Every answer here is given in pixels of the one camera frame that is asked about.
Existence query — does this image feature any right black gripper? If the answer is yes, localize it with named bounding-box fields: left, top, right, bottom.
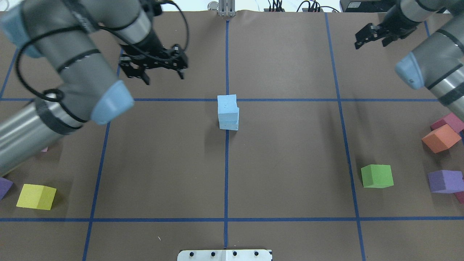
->
left=354, top=23, right=408, bottom=50

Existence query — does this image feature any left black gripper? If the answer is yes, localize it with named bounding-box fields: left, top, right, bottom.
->
left=119, top=44, right=188, bottom=85

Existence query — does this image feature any light blue block arm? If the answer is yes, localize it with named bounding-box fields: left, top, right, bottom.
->
left=217, top=94, right=239, bottom=122
left=219, top=120, right=239, bottom=131

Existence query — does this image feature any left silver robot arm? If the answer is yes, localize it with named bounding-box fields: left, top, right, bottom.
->
left=1, top=0, right=190, bottom=176

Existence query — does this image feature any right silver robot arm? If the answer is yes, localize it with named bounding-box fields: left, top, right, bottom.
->
left=355, top=0, right=464, bottom=120

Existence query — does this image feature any magenta foam block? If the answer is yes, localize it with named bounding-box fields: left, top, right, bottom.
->
left=454, top=191, right=464, bottom=204
left=430, top=113, right=464, bottom=134

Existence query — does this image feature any orange foam block right side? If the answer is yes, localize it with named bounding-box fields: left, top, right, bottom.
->
left=422, top=124, right=461, bottom=154

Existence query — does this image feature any green foam block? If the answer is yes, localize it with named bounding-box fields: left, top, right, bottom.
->
left=361, top=165, right=394, bottom=189

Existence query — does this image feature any purple foam block right side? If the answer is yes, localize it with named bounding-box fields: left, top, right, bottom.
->
left=427, top=170, right=464, bottom=194

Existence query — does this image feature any purple foam block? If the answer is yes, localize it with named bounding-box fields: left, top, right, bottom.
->
left=427, top=170, right=464, bottom=194
left=0, top=177, right=14, bottom=200

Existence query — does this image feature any yellow foam block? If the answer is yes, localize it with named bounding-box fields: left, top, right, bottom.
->
left=16, top=184, right=57, bottom=211

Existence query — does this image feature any purple foam block left side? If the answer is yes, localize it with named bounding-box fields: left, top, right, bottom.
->
left=0, top=177, right=14, bottom=200

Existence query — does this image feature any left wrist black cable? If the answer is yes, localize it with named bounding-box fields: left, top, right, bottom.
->
left=14, top=0, right=190, bottom=102

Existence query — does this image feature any aluminium frame post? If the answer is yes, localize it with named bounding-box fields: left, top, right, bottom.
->
left=217, top=0, right=236, bottom=17

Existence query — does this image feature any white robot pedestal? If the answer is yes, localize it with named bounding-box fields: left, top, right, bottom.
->
left=177, top=249, right=273, bottom=261

